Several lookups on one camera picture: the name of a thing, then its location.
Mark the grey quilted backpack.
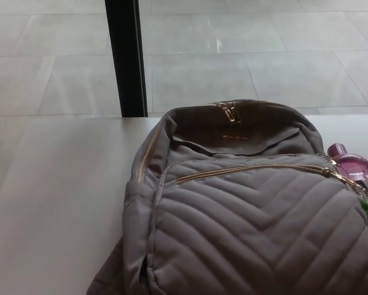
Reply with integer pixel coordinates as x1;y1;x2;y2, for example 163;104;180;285
85;100;368;295

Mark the pink transparent bottle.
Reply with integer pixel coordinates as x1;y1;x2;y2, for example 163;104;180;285
327;143;368;183

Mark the black window frame post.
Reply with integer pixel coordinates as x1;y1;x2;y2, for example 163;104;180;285
104;0;149;119

